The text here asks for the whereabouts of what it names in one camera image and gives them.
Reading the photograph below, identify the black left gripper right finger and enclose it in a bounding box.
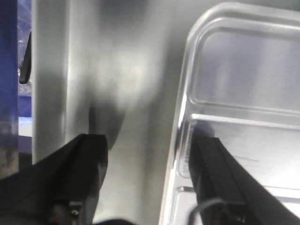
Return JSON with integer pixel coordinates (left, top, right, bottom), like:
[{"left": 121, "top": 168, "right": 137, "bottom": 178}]
[{"left": 189, "top": 137, "right": 300, "bottom": 225}]

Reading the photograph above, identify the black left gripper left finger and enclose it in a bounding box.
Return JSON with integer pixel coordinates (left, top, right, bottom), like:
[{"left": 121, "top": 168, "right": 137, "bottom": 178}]
[{"left": 0, "top": 134, "right": 108, "bottom": 225}]

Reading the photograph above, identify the silver metal tray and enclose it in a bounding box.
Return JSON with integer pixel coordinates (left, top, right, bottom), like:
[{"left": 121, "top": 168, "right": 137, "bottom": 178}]
[{"left": 159, "top": 2, "right": 300, "bottom": 225}]

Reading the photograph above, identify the blue box far left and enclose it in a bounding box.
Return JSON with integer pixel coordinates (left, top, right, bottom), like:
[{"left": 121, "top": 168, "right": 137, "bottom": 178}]
[{"left": 0, "top": 0, "right": 19, "bottom": 179}]

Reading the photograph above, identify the left steel divider bar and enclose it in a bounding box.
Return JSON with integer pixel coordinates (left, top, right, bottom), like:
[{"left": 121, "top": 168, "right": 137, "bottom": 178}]
[{"left": 31, "top": 0, "right": 70, "bottom": 163}]

